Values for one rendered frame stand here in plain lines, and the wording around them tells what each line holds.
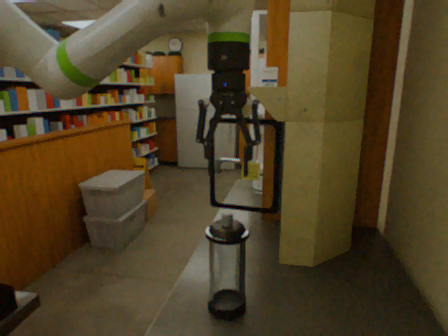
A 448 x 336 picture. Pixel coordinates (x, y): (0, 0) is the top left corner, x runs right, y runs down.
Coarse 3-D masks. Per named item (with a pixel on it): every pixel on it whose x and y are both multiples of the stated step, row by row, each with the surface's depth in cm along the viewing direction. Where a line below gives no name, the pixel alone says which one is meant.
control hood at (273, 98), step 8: (248, 88) 93; (256, 88) 93; (264, 88) 92; (272, 88) 92; (280, 88) 92; (256, 96) 93; (264, 96) 93; (272, 96) 93; (280, 96) 92; (264, 104) 93; (272, 104) 93; (280, 104) 93; (272, 112) 94; (280, 112) 93; (280, 120) 94
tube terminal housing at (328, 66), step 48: (288, 48) 89; (336, 48) 88; (288, 96) 92; (336, 96) 92; (288, 144) 95; (336, 144) 97; (288, 192) 99; (336, 192) 102; (288, 240) 102; (336, 240) 108
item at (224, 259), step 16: (208, 240) 75; (224, 240) 73; (224, 256) 75; (240, 256) 76; (224, 272) 76; (240, 272) 77; (224, 288) 77; (240, 288) 78; (224, 304) 78; (240, 304) 80
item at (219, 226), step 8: (224, 216) 76; (232, 216) 76; (216, 224) 78; (224, 224) 76; (232, 224) 77; (240, 224) 78; (216, 232) 75; (224, 232) 74; (232, 232) 74; (240, 232) 75
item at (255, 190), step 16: (224, 128) 132; (272, 128) 126; (224, 144) 134; (240, 144) 131; (272, 144) 127; (224, 160) 135; (240, 160) 133; (256, 160) 131; (272, 160) 129; (224, 176) 137; (240, 176) 135; (256, 176) 132; (272, 176) 130; (224, 192) 139; (240, 192) 136; (256, 192) 134; (272, 192) 132
